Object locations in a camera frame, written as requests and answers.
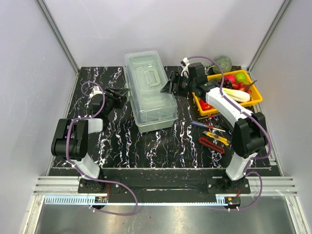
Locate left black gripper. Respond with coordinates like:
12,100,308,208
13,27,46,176
104,87,130,116

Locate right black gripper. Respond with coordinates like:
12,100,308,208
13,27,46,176
160,73,195,98

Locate clear plastic tool box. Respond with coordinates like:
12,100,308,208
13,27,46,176
124,51,178,133

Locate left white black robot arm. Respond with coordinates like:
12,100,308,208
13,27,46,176
51,81,129,193

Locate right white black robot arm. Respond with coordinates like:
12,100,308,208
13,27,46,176
161,58,271,193

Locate blue red screwdriver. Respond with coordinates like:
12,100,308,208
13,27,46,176
191,120,225,132

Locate dark purple grapes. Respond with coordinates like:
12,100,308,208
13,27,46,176
215,78,233,89

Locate green netted melon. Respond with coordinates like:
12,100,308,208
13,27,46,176
213,56,232,74

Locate red pink apple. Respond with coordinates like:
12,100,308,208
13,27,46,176
224,74,236,84

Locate marbled black mat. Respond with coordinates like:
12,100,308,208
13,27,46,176
67,66,233,168

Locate red utility knife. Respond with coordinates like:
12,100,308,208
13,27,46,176
198,137,225,154

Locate red cherries bunch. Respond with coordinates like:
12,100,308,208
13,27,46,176
232,82,252,95

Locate green apple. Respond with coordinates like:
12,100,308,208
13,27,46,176
235,72,248,84

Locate yellow utility knife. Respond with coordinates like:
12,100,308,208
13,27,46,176
203,131,230,146

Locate yellow plastic bin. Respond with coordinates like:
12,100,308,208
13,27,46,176
192,70,263,116

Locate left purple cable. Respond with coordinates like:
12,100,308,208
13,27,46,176
65,81,139,216

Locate purple cable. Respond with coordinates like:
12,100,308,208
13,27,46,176
65,81,139,216
187,55,273,212

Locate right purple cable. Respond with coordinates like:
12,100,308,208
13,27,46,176
187,55,273,212

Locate aluminium frame rail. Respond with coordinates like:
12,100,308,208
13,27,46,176
33,176,297,196

